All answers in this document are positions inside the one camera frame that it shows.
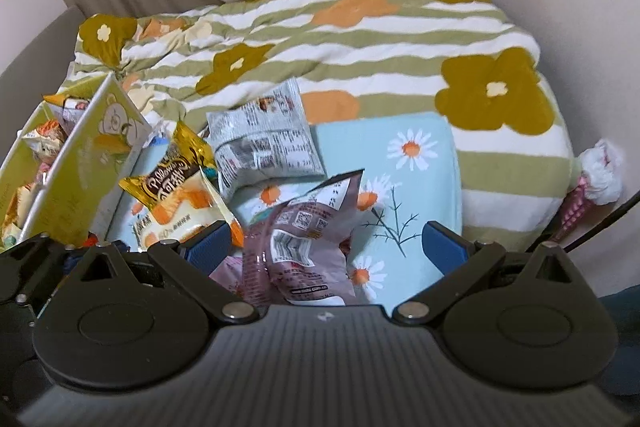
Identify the purple snack bag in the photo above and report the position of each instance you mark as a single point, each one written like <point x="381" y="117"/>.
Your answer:
<point x="295" y="252"/>

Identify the grey bed headboard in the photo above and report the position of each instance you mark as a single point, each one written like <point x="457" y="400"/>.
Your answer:
<point x="35" y="52"/>

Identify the ice cream cone plush toy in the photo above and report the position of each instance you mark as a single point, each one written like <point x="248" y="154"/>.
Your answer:
<point x="595" y="184"/>

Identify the grey printed snack bag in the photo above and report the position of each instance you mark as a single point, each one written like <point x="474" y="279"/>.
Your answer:
<point x="265" y="137"/>

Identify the dark blue clothing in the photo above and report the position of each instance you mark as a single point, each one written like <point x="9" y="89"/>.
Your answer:
<point x="622" y="332"/>

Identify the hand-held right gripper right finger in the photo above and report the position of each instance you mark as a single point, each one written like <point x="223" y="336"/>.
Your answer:
<point x="445" y="248"/>

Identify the pink snack bag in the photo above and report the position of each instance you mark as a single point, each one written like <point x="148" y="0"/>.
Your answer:
<point x="226" y="272"/>

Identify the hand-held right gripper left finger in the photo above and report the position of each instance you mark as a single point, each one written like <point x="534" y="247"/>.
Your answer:
<point x="212" y="248"/>

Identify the pile of snack packets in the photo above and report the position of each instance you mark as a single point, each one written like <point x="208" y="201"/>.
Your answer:
<point x="45" y="142"/>

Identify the floral striped duvet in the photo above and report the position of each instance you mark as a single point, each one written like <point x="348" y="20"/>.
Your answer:
<point x="350" y="52"/>

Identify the yellow-green cardboard box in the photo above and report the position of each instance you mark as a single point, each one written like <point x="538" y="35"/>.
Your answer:
<point x="82" y="167"/>

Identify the gold brown snack bag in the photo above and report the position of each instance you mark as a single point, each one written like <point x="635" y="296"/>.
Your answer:
<point x="167" y="194"/>

